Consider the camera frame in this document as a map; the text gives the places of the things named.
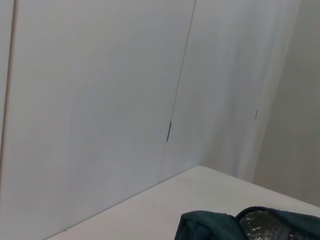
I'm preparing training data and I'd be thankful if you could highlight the dark teal fabric bag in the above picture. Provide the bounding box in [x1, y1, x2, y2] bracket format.
[179, 205, 320, 240]

